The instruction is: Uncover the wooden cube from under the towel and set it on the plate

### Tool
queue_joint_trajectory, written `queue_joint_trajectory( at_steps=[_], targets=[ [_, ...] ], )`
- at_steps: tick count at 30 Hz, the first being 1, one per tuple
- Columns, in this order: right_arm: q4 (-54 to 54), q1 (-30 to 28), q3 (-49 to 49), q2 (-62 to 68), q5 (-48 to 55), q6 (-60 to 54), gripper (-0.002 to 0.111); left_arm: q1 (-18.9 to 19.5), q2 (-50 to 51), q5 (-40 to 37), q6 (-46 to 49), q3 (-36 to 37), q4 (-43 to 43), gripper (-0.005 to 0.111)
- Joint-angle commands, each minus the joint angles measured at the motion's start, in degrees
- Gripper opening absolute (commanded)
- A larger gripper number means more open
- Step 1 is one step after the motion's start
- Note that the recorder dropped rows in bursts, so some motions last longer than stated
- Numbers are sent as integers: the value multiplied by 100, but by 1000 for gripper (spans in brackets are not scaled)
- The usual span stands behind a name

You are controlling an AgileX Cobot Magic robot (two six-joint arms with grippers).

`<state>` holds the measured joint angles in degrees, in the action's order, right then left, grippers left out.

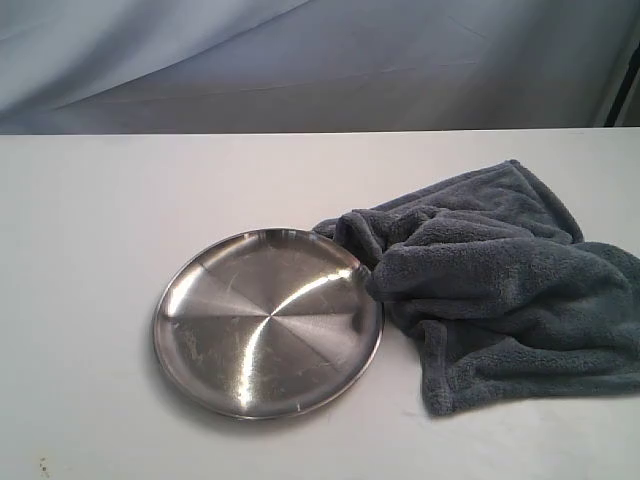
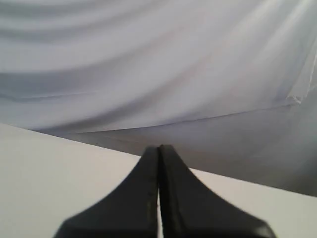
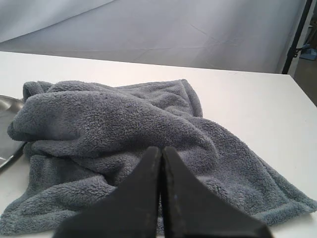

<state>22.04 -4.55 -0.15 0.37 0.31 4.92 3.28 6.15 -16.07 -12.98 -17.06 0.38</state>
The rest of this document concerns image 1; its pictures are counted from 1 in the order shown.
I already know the grey-blue fleece towel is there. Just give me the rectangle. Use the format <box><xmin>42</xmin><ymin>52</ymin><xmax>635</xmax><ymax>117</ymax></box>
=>
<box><xmin>315</xmin><ymin>160</ymin><xmax>639</xmax><ymax>416</ymax></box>

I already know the round stainless steel plate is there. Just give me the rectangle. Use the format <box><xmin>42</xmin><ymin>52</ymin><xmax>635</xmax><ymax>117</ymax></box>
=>
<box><xmin>152</xmin><ymin>228</ymin><xmax>384</xmax><ymax>420</ymax></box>

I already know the white backdrop cloth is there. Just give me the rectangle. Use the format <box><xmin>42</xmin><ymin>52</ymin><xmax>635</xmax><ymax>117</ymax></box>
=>
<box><xmin>1</xmin><ymin>1</ymin><xmax>639</xmax><ymax>134</ymax></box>

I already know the dark stand pole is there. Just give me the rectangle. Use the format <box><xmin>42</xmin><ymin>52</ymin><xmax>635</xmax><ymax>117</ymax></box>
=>
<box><xmin>603</xmin><ymin>42</ymin><xmax>639</xmax><ymax>128</ymax></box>

